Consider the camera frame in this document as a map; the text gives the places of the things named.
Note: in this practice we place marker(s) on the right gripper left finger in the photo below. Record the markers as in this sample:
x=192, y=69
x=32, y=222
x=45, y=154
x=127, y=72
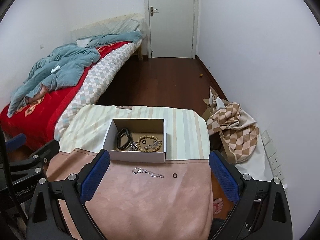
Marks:
x=91, y=175

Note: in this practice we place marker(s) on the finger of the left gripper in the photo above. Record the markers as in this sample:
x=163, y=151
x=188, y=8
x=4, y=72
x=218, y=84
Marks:
x=45, y=154
x=15, y=142

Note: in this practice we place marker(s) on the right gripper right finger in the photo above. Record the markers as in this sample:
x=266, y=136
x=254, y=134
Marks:
x=235, y=188

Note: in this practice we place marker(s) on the black smart watch band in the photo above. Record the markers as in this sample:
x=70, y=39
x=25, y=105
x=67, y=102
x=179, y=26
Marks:
x=124, y=139

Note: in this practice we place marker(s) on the bare foot red sandal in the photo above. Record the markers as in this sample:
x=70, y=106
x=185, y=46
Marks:
x=217, y=205

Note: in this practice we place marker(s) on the red bed blanket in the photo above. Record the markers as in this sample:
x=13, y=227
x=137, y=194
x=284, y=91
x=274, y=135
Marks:
x=37, y=121

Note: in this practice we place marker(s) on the checkered brown cloth pile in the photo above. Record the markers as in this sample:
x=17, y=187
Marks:
x=238, y=131

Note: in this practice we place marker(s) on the white cardboard box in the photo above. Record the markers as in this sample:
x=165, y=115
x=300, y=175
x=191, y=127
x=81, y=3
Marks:
x=149, y=143

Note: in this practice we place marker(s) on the teal quilt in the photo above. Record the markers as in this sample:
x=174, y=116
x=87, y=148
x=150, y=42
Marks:
x=63, y=67

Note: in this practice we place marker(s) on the checkered bed sheet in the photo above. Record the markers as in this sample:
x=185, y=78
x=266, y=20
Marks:
x=98, y=78

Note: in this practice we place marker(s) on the white door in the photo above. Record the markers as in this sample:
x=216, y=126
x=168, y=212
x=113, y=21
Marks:
x=172, y=28

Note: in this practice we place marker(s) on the white wall socket strip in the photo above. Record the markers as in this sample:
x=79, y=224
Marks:
x=273, y=159

